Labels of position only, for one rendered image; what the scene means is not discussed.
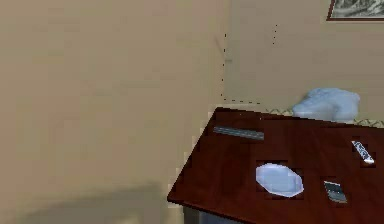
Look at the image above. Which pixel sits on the dark red wooden dining table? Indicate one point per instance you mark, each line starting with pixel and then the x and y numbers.
pixel 226 166

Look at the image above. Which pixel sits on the framed black and white picture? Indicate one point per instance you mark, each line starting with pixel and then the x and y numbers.
pixel 358 8

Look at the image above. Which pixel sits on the grey remote control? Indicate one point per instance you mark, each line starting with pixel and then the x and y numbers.
pixel 362 152

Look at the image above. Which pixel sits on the pale blue plate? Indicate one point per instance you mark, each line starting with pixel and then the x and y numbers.
pixel 279 180

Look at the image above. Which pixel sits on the pale blue crumpled cloth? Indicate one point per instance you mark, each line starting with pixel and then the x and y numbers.
pixel 328 103

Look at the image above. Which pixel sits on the long grey flat bar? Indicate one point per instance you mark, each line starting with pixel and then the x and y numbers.
pixel 238 132

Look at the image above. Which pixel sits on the grey telephone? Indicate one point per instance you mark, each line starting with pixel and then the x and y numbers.
pixel 335 192

